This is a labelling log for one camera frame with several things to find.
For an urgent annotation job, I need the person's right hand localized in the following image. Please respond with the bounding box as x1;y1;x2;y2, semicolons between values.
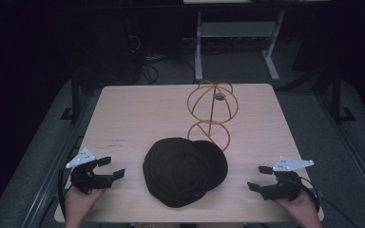
272;189;325;228

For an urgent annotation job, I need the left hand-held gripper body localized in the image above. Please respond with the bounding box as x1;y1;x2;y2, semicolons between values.
65;146;114;195

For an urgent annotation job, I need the orange wire hat stand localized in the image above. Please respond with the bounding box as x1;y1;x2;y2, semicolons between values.
186;80;240;152

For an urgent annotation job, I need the black metal stand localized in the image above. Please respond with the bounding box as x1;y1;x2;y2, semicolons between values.
327;65;357;125
60;67;86;122

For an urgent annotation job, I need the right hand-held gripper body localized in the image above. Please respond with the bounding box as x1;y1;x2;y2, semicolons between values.
259;155;316;202

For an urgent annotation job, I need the black cable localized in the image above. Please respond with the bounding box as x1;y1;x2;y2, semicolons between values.
298;175;360;228

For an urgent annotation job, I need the bundle of floor cables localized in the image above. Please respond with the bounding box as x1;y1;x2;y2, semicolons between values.
127;32;198;86

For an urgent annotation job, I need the black cap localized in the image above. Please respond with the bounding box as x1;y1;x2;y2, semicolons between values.
142;136;229;209

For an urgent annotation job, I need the person's left hand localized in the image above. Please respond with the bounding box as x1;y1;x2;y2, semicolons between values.
64;185;106;228

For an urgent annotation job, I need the grey metal table frame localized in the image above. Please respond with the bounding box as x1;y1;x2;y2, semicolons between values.
193;9;287;83

